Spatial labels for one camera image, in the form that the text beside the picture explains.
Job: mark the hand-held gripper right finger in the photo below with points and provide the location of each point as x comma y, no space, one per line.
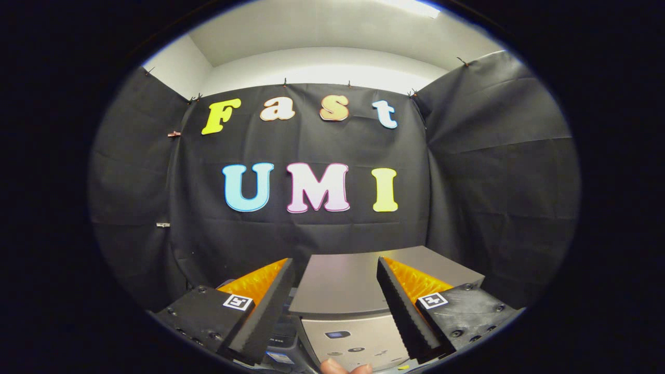
405,317

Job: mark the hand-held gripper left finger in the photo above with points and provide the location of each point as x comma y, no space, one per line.
260,327

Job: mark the black backdrop cloth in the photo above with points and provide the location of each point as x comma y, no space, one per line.
493,182

